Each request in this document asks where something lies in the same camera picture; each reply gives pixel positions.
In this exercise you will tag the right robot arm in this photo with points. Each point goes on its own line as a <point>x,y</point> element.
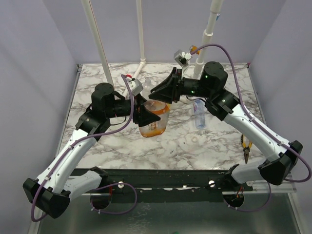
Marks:
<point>280,153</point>

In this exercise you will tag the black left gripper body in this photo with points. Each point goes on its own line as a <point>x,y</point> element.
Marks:
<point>136,103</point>

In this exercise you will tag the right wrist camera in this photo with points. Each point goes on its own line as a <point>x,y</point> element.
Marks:
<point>183,59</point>

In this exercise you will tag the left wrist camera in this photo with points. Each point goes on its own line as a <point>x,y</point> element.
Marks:
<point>135,85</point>

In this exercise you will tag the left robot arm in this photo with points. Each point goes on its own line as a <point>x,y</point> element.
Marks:
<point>73,146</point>

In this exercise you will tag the small blue-label water bottle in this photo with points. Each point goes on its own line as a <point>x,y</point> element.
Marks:
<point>199,114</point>

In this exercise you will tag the orange knob on pipe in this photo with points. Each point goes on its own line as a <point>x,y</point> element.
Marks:
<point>192,49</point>

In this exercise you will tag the clear plastic bottle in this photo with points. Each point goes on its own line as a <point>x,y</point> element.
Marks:
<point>147,83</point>

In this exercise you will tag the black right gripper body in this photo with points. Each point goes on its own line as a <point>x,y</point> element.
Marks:
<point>177,85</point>

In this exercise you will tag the orange label squat bottle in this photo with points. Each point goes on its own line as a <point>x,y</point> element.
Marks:
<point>156,128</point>

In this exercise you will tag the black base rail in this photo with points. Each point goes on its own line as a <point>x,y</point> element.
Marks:
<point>155,186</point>

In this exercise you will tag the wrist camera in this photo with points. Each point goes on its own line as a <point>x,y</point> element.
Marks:
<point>135,85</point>
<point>183,59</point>

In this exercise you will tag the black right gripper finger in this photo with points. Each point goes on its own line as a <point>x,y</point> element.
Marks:
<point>163,93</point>
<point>172,80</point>

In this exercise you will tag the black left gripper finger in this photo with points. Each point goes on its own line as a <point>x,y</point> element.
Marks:
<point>146,117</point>
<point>141,100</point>

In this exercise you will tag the yellow handled pliers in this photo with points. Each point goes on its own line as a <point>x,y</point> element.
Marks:
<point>246,147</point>

